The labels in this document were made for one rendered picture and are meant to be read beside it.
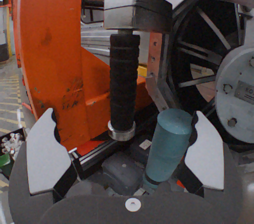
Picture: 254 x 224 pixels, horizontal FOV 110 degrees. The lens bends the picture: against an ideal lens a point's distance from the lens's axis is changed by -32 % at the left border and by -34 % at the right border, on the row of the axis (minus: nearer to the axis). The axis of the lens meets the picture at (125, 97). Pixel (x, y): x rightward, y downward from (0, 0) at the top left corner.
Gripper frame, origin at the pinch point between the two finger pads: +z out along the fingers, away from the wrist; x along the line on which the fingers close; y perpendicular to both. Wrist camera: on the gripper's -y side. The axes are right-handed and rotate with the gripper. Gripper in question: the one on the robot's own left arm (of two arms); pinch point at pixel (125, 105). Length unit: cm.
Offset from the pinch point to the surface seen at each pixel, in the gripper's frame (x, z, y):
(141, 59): 10, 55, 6
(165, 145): 9.1, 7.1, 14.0
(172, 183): 29, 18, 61
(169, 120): 9.5, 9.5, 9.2
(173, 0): 11.9, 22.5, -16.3
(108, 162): -4.9, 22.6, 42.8
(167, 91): 14.5, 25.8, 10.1
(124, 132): 0.2, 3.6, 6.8
